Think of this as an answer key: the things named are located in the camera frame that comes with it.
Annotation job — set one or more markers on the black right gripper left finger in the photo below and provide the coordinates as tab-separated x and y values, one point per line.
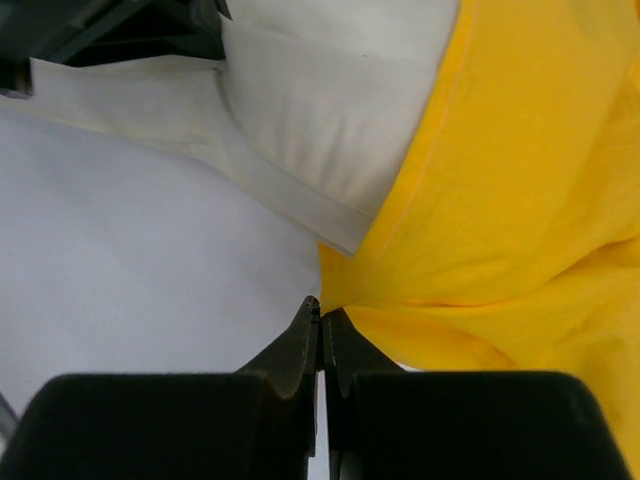
258	422

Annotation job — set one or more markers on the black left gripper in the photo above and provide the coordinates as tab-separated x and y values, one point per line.
82	33

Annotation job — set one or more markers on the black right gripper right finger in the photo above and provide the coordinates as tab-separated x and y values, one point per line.
387	423

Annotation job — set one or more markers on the yellow cartoon pillowcase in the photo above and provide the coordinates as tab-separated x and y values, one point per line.
510	238

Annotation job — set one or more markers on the cream printed pillow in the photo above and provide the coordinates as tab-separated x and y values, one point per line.
311	111

